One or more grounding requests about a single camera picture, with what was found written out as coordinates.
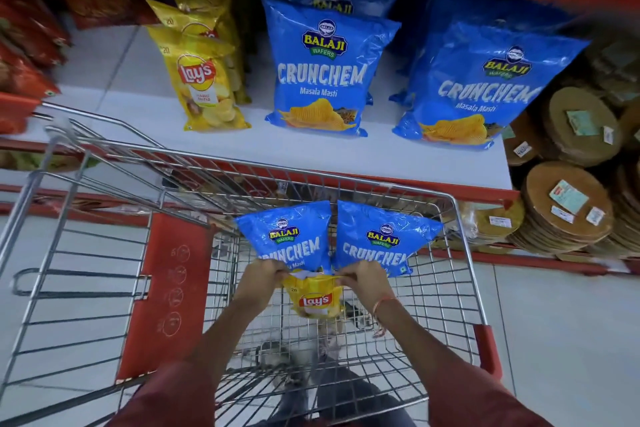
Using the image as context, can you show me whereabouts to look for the person's left hand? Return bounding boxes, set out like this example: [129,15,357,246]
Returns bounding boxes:
[233,258,291,315]

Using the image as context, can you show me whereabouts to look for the person's right hand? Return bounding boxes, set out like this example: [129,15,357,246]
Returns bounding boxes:
[335,260,399,316]

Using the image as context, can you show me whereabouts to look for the small yellow chip packet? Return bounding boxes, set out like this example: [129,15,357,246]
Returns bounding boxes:
[282,271,346,320]

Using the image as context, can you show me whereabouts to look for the person's right forearm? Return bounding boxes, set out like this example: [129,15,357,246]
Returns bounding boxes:
[372,298,453,367]

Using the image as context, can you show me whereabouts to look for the person's left forearm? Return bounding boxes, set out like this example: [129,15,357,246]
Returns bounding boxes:
[186,298,274,385]

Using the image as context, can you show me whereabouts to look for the red thread wristband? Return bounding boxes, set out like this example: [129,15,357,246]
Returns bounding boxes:
[371,296,402,339]

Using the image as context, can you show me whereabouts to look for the red plastic cart seat flap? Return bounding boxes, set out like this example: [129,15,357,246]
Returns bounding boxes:
[115,212,215,383]

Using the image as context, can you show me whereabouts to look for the grey jeans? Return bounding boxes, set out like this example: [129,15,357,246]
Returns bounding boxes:
[267,354,403,427]

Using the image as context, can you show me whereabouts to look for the red and white store shelf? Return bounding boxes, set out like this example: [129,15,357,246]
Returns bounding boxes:
[0,0,640,278]

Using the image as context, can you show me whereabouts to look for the maroon shirt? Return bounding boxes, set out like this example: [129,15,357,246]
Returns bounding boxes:
[102,339,556,427]

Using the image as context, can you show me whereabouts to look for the stacks of round papad packs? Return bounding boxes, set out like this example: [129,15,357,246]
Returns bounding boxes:
[457,34,640,265]

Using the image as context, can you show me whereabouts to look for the pile of red snack packets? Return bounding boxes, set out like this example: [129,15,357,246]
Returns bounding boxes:
[0,0,153,137]

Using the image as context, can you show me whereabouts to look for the metal wire shopping cart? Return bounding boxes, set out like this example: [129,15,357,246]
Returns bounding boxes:
[0,91,504,427]

